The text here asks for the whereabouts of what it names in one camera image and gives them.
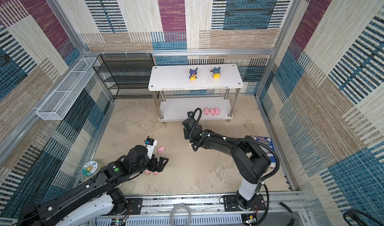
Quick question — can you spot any purple yellow toy figure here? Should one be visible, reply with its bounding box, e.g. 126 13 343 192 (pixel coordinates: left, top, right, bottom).
189 67 198 81

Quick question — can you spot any blue yellow toy figure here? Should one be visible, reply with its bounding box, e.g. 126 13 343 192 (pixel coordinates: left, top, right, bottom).
211 67 221 79

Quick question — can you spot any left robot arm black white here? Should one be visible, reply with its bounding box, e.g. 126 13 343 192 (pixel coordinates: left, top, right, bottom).
15 145 169 226

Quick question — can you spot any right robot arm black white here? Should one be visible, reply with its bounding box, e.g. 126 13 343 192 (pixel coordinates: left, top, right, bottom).
182 108 280 210

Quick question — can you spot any white two-tier shelf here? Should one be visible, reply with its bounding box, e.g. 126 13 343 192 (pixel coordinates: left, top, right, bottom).
148 64 244 123

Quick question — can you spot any clear tubing coil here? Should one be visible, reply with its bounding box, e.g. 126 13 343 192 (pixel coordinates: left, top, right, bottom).
170 203 192 226

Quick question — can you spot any blue picture book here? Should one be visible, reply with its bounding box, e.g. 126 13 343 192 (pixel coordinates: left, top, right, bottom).
253 136 277 169

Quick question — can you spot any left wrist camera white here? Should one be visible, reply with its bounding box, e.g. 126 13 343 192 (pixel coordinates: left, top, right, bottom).
145 137 158 159

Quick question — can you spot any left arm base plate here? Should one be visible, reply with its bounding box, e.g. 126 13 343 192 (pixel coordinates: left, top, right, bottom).
104 198 143 217

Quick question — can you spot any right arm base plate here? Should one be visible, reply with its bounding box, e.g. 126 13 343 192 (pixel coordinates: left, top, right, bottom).
222 194 266 212

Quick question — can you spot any black wire mesh rack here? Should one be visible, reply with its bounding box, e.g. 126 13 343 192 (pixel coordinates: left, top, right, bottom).
93 53 155 100

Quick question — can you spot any white wire mesh basket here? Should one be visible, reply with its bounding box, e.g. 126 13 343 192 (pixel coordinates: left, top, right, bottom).
37 58 96 121

